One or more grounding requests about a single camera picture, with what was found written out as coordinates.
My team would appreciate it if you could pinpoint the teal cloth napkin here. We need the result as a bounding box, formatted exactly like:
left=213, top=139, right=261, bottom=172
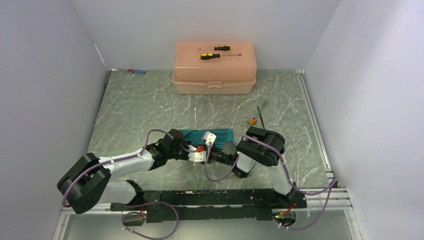
left=180, top=128, right=236, bottom=148

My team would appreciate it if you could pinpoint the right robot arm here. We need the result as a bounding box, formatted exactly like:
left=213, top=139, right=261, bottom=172
left=207, top=126, right=295, bottom=208

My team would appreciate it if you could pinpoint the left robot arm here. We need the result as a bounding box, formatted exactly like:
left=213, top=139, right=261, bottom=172
left=57, top=129, right=188, bottom=214

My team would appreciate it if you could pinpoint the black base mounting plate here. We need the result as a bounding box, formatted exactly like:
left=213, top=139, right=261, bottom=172
left=110, top=188, right=307, bottom=223

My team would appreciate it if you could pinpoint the black spoon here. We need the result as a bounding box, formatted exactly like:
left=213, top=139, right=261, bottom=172
left=256, top=106, right=266, bottom=129

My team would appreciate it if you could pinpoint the red-blue screwdriver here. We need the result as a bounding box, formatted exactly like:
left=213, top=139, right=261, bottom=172
left=118, top=68, right=146, bottom=75

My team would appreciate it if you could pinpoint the pink plastic toolbox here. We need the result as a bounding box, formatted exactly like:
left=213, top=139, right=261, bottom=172
left=173, top=41, right=257, bottom=95

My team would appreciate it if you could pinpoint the large yellow-black screwdriver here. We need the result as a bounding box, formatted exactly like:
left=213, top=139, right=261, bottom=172
left=199, top=53, right=242, bottom=61

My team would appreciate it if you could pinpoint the small yellow-black screwdriver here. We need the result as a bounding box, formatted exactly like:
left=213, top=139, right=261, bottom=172
left=198, top=45, right=231, bottom=52

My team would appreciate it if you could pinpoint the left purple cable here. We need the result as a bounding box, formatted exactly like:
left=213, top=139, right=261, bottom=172
left=61, top=129, right=200, bottom=240

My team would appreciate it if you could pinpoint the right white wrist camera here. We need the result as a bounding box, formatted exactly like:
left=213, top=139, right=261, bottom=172
left=202, top=131, right=217, bottom=147

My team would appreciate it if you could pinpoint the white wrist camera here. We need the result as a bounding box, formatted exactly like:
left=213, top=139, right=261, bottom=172
left=202, top=131, right=217, bottom=147
left=188, top=145, right=207, bottom=163

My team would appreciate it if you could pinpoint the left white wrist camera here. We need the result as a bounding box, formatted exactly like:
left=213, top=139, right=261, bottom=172
left=188, top=145, right=207, bottom=163

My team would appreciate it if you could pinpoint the aluminium frame rail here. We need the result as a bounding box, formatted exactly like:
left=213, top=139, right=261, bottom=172
left=53, top=188, right=362, bottom=240

